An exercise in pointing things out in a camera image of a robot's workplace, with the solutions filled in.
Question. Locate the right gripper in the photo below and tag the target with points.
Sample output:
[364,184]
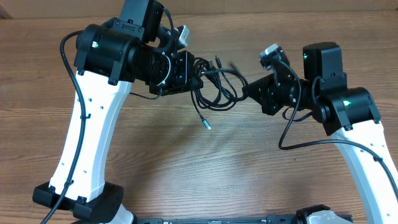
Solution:
[268,98]

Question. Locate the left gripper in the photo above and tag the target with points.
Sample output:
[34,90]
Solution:
[186,77]

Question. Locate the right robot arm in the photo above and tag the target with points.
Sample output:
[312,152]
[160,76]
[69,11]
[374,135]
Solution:
[349,116]

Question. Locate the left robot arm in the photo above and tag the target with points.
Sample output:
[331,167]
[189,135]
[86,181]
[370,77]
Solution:
[109,59]

